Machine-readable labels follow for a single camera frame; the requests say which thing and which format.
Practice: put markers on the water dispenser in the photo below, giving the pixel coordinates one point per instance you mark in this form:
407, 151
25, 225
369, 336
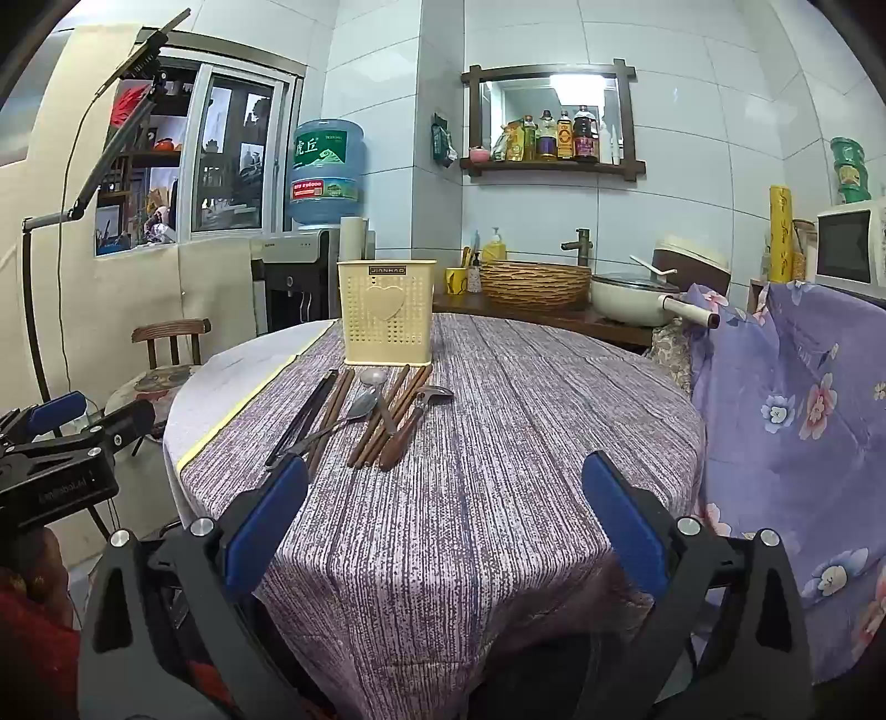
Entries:
291, 277

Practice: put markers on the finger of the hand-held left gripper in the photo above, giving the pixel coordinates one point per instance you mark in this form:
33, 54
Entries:
59, 408
121, 426

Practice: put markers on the long steel spoon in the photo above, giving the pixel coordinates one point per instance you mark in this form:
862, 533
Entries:
361, 408

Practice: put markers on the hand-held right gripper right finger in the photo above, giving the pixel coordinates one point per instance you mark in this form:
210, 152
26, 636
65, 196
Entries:
623, 526

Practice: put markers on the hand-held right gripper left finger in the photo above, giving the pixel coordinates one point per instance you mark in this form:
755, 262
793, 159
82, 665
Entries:
266, 533

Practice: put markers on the cardboard box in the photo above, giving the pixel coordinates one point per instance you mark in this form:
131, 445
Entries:
756, 296

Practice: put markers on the white brown rice cooker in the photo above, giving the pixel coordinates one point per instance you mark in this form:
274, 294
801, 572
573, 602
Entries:
696, 259

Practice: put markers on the black chopstick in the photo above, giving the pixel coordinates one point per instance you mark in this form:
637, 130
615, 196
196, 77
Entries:
299, 419
310, 415

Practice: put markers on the orange teapot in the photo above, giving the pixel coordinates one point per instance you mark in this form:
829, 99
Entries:
164, 145

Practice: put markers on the yellow roll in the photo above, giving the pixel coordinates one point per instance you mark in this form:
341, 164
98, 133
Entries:
781, 235

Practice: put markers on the purple floral cloth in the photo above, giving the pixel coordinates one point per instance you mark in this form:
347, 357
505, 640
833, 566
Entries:
782, 484

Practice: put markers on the white framed sliding window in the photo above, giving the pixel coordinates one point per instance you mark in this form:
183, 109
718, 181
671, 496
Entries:
197, 152

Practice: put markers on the person's left forearm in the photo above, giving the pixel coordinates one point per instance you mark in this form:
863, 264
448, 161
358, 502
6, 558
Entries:
34, 644

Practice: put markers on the yellow oil bottle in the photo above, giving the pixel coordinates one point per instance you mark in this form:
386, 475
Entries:
529, 142

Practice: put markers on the wooden framed mirror shelf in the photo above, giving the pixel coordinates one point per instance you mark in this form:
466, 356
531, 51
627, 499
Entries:
474, 118

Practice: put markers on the wooden counter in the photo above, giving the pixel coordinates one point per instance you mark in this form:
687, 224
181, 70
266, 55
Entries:
554, 320

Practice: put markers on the white microwave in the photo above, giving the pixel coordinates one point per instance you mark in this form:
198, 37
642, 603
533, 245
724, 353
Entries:
848, 246

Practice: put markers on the purple label bottle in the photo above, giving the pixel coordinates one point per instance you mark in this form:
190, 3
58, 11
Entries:
547, 142

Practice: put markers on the small steel spoon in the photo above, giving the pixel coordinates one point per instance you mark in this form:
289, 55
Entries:
374, 376

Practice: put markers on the bronze faucet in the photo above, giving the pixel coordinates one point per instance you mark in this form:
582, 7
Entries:
583, 246

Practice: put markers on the yellow mug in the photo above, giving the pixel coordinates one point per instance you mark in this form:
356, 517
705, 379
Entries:
455, 281

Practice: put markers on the white table cover yellow edge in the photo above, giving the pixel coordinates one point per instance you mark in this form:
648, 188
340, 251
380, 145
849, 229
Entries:
228, 377

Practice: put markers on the woven basket wash basin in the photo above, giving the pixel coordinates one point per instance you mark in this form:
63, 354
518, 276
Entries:
533, 285

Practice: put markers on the yellow soap bottle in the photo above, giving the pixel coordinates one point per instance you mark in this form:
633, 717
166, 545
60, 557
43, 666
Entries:
494, 249

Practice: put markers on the dark soy sauce bottle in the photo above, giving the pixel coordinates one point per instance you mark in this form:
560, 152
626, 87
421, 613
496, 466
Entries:
585, 138

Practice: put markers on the wooden chair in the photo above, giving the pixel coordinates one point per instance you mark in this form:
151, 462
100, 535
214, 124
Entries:
173, 332

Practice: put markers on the black floor stand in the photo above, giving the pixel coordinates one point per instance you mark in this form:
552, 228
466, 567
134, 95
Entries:
118, 142

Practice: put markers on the white rice paddle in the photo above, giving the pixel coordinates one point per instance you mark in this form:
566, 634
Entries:
650, 265

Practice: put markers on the small dotted bottle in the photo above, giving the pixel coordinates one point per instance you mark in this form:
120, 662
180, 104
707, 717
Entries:
475, 280

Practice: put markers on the white bottle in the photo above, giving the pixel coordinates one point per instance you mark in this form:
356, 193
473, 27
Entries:
614, 147

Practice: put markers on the brown wooden chopstick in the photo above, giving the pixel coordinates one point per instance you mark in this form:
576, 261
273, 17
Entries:
327, 422
336, 415
365, 437
420, 384
410, 389

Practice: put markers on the orange label bottle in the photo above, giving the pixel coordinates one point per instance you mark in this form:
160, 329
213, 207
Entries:
565, 142

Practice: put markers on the cream pan with glass lid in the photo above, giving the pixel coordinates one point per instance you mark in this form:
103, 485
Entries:
626, 301

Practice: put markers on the cat print cushion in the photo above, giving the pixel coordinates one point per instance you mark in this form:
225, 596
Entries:
152, 386

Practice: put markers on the green hanging packet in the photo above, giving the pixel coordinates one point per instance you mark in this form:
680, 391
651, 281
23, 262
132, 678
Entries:
441, 142

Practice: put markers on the blue water jug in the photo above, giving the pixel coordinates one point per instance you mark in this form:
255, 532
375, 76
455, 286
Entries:
325, 173

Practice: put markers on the small pink bowl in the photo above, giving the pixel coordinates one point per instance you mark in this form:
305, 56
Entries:
479, 153

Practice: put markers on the yellow snack packet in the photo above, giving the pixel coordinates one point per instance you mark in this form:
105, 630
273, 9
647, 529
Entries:
511, 144

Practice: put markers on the cream plastic utensil holder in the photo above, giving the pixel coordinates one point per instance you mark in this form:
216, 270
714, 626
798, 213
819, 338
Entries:
387, 332

